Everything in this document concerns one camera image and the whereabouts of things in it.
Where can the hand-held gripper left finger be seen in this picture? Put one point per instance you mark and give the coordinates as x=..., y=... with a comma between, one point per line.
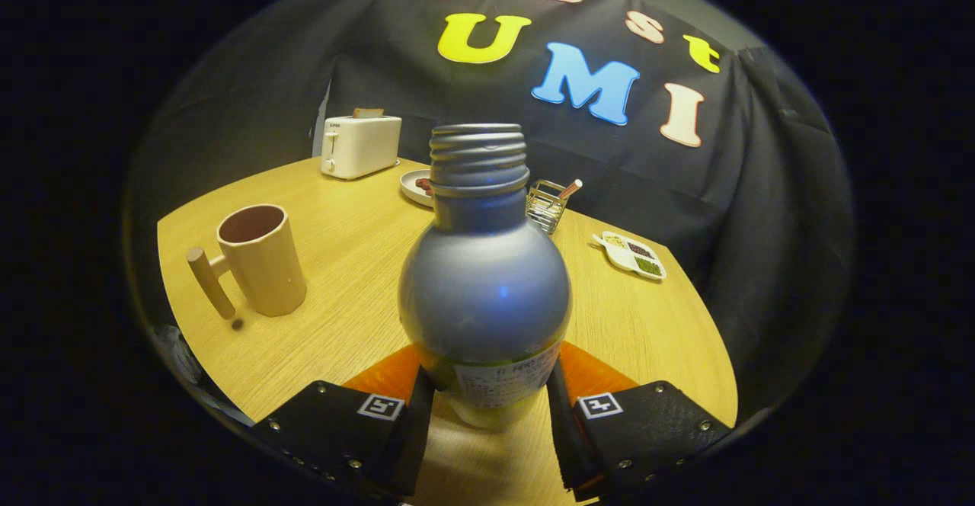
x=415, y=437

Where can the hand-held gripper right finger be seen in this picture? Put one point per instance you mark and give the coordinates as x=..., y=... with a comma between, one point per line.
x=564, y=437

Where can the silver juice bottle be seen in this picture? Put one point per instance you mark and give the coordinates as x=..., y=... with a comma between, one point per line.
x=484, y=285

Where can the wooden table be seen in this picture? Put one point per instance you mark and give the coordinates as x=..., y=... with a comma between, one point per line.
x=350, y=293

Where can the white divided snack dish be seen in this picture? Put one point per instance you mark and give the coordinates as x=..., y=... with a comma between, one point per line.
x=628, y=254

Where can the small paper-wrapped stick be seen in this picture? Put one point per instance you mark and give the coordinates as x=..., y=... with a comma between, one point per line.
x=571, y=188

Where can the round white plate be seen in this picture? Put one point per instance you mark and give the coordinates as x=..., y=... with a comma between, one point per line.
x=411, y=186

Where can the brown cracker piece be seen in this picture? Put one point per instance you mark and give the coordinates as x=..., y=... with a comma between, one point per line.
x=423, y=184

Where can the white toaster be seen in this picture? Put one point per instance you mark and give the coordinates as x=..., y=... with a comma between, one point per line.
x=366, y=148

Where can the toast slice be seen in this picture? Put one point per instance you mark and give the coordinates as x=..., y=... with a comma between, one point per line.
x=368, y=113

